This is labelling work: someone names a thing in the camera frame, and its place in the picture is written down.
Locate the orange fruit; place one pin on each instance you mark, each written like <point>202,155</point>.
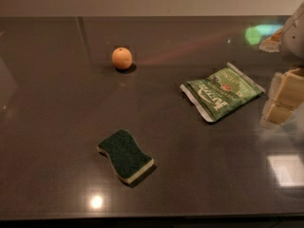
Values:
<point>122,58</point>

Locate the green jalapeno chip bag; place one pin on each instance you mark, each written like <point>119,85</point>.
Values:
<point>221,93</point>

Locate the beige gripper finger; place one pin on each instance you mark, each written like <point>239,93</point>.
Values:
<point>274,115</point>

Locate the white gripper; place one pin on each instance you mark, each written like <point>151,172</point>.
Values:
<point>294,37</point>

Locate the green and yellow sponge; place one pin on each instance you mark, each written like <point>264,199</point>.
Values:
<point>126,158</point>

